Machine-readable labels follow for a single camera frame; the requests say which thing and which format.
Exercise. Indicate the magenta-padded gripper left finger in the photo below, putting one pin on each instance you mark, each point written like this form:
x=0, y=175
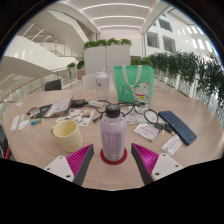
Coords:
x=78, y=160

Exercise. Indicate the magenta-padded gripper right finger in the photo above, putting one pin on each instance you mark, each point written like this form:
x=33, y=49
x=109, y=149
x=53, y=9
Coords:
x=148, y=159

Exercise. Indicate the purple drink bottle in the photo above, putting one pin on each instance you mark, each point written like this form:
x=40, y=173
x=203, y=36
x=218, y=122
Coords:
x=113, y=136

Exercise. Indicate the cream yellow mug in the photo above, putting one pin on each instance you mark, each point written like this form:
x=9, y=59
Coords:
x=68, y=136

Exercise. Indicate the white paper card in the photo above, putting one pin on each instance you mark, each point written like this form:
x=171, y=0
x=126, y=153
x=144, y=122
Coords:
x=146, y=131

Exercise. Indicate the clear plastic packet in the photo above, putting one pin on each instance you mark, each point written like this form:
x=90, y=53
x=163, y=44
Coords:
x=172, y=144

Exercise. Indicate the flat round red coaster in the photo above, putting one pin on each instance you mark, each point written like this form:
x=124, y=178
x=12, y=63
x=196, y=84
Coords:
x=113, y=163

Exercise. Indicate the colourful sticker sheet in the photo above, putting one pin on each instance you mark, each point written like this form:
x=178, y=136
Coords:
x=78, y=116

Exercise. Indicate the dark blue keyboard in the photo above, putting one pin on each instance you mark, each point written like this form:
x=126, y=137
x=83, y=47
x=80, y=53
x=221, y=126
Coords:
x=178, y=126

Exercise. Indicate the open paper booklet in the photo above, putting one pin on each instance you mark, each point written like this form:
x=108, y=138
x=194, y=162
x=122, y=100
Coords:
x=60, y=107

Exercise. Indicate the small teal box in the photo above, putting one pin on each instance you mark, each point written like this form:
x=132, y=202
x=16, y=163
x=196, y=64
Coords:
x=36, y=121

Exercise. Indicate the black power adapter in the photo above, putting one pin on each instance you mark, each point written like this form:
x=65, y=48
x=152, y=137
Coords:
x=78, y=102

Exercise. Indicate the black notebook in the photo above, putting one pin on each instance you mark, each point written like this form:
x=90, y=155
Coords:
x=41, y=111

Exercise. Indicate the white computer mouse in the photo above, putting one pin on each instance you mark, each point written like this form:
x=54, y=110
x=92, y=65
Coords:
x=23, y=125

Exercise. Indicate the red and black chair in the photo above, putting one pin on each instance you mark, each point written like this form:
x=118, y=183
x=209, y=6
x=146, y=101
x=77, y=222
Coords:
x=4, y=146

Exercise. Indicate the clear shaker bottle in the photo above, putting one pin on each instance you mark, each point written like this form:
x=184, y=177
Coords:
x=101, y=86

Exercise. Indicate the green tote bag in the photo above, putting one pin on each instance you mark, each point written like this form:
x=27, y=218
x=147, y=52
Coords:
x=128, y=83

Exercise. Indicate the black office chair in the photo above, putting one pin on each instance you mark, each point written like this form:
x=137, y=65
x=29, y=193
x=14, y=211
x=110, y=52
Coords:
x=53, y=85

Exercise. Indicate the green plant in white planter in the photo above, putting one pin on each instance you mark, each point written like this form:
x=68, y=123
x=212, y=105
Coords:
x=71, y=68

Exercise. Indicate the green plant in brown planter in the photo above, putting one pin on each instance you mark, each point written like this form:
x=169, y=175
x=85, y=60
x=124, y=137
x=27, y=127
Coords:
x=80, y=66

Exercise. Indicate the low shelf topped with plants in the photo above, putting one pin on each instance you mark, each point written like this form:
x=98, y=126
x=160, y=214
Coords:
x=141, y=61

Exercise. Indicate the row of green hedge planters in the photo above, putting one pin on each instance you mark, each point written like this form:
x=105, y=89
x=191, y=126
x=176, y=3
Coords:
x=190, y=70

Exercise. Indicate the white cabinet topped with plants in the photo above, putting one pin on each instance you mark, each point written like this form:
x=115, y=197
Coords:
x=106, y=58

